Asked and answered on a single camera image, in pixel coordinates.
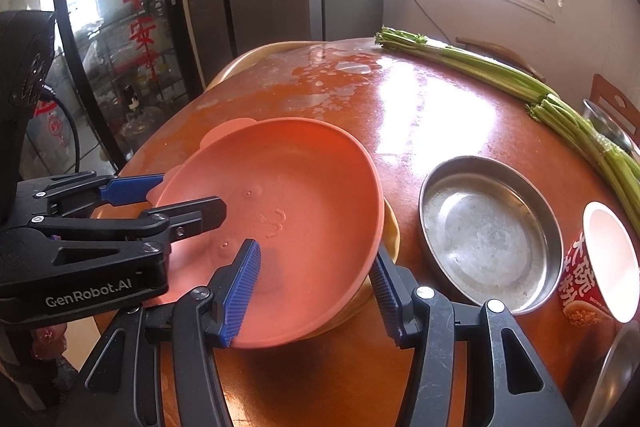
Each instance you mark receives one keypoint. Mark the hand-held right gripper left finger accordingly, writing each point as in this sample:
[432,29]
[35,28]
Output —
[239,294]

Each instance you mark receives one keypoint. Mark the wooden chair with cutout back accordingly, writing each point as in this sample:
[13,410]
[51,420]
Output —
[607,89]

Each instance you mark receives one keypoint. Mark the steel bowl at bottom right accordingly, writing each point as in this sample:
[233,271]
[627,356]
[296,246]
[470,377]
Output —
[620,382]

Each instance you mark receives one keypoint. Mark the yellow plate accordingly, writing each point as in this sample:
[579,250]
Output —
[392,237]

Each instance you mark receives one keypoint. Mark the steel plate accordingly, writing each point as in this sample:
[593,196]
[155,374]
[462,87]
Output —
[490,237]

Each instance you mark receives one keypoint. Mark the steel bowl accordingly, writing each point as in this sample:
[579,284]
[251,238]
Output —
[607,124]
[620,382]

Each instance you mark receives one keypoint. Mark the pink bear-shaped plate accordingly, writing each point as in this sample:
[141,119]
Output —
[300,187]

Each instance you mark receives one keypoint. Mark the celery bunch with leaves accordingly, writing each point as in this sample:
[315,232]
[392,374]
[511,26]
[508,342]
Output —
[470,62]

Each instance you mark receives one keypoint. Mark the plastic-wrapped celery bunch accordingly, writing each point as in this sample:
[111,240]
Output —
[575,127]

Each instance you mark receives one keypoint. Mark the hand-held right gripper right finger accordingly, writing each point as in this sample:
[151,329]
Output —
[386,302]

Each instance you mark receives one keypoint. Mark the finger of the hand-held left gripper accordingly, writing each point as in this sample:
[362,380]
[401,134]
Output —
[130,188]
[195,214]

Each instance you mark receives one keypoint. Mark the white plastic bowl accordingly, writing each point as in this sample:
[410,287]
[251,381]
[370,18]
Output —
[585,277]

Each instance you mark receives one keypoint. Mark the wooden chair with curved back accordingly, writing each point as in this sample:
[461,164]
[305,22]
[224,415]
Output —
[505,52]

